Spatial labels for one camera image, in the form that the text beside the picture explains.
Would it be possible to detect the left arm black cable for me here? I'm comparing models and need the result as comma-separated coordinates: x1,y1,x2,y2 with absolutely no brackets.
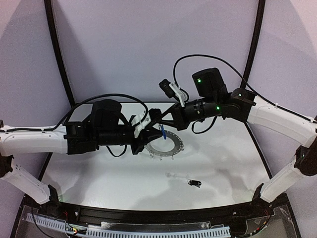
0,93,149,157

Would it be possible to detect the left black frame post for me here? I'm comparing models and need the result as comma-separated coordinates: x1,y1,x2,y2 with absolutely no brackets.
44,0,76,107

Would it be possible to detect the metal disc keyring with rings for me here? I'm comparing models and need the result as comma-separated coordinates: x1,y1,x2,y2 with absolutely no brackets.
145,130,185,160

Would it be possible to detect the white slotted cable duct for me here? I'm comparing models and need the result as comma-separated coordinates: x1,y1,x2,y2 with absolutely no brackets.
22,213,231,238

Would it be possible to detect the black frame post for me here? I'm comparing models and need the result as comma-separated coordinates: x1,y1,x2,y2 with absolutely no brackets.
44,0,76,107
240,0,266,88

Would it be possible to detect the black tagged key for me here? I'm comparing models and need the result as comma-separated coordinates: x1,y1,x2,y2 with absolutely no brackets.
188,179,202,188

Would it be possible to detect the right black frame post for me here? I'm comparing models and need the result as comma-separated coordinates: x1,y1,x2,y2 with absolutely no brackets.
240,0,266,88

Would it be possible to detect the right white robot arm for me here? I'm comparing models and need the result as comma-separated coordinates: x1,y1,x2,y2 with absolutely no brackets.
159,68,317,204

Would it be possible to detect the black front aluminium rail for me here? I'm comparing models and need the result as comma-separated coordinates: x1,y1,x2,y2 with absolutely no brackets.
60,202,256,224

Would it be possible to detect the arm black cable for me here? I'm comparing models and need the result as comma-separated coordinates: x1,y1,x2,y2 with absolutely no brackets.
172,55,317,134
0,93,149,157

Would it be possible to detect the blue tagged silver key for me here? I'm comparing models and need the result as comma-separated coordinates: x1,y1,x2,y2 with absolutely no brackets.
158,124,167,140

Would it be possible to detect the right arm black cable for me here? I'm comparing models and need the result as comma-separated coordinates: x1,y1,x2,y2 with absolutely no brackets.
172,55,317,134

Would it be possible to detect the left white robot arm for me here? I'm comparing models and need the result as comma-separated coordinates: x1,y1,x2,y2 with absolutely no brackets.
0,99,162,206

